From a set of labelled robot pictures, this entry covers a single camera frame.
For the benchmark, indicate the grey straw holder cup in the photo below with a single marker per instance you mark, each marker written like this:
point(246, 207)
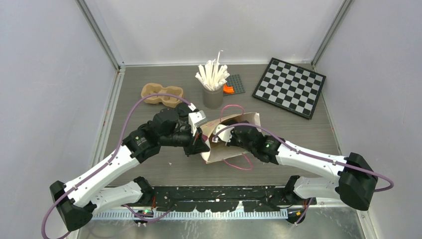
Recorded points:
point(212, 99)

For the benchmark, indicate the black paper coffee cup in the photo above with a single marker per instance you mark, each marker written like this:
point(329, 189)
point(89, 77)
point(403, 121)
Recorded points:
point(183, 111)

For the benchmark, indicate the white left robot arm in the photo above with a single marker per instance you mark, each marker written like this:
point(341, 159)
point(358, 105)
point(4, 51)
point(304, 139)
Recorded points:
point(87, 195)

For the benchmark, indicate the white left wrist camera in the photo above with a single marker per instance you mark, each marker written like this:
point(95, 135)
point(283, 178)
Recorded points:
point(196, 119)

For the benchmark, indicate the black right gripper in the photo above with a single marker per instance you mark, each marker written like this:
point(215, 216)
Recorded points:
point(232, 141)

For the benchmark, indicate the pink paper gift bag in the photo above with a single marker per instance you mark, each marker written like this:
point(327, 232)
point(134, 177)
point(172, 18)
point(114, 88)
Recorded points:
point(220, 151)

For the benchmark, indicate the orange black small device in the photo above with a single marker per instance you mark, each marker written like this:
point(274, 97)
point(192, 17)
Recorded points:
point(233, 85)

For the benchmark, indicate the black white chessboard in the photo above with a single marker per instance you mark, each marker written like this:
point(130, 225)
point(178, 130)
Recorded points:
point(290, 87)

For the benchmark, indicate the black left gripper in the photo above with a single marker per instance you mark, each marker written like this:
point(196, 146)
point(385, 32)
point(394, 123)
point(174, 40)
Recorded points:
point(199, 145)

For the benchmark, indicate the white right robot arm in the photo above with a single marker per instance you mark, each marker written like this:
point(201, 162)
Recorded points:
point(346, 178)

